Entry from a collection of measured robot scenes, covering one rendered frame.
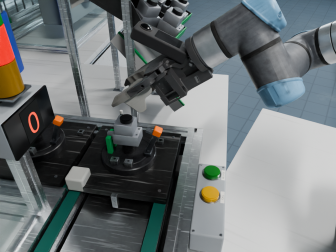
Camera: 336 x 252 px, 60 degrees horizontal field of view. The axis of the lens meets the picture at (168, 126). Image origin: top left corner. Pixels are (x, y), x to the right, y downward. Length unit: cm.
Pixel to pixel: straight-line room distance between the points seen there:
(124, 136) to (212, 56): 29
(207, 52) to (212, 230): 35
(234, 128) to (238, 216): 178
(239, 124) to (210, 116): 149
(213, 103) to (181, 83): 61
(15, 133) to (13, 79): 8
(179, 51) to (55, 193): 43
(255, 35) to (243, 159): 51
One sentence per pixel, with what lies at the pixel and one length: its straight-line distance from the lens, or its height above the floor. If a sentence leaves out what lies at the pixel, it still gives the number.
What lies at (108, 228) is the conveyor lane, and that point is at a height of 92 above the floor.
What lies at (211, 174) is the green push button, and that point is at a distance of 72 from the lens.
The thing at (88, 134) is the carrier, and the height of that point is 97.
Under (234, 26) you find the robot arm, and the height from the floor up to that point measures 133.
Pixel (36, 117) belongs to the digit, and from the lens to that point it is 54.
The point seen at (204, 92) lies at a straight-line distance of 126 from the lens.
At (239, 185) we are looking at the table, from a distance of 87.
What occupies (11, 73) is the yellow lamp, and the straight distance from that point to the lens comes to 49.
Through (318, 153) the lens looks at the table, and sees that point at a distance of 106.
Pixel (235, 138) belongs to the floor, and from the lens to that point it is 243.
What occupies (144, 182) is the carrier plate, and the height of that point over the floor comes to 97.
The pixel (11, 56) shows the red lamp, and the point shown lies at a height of 132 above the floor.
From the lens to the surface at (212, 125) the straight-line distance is 107.
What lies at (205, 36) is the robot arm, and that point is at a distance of 54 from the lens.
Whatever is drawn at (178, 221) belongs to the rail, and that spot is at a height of 95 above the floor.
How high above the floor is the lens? 149
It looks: 36 degrees down
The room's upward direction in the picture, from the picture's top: straight up
